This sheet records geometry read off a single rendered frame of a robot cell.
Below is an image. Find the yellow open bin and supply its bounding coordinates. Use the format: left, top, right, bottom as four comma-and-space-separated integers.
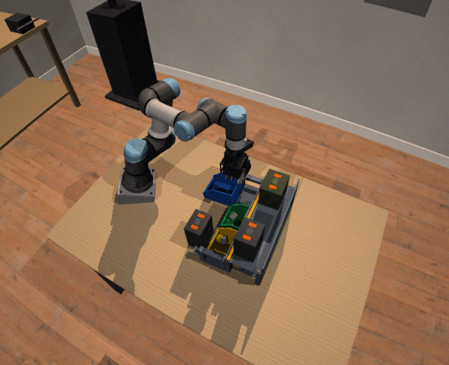
207, 227, 237, 256

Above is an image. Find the green open bin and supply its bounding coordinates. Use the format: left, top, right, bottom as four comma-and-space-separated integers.
219, 204, 249, 230

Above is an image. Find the blue bin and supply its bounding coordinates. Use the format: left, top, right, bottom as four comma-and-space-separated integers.
203, 172, 244, 205

